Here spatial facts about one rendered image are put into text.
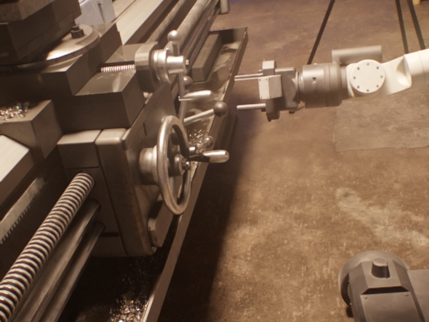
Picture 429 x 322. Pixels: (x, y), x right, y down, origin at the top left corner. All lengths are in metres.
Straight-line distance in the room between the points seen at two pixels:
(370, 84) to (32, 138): 0.63
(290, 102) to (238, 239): 1.03
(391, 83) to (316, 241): 0.95
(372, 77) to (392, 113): 1.81
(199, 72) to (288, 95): 1.29
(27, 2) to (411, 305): 1.11
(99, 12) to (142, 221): 0.76
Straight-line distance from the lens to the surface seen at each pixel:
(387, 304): 1.57
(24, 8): 1.12
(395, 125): 2.84
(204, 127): 2.04
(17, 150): 1.11
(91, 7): 1.71
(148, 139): 1.27
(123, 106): 1.14
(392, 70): 1.25
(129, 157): 1.15
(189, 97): 1.24
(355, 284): 1.62
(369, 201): 2.28
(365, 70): 1.15
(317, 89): 1.17
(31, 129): 1.10
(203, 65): 2.46
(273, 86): 1.15
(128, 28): 1.74
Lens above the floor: 1.25
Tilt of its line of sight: 28 degrees down
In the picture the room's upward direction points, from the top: 10 degrees counter-clockwise
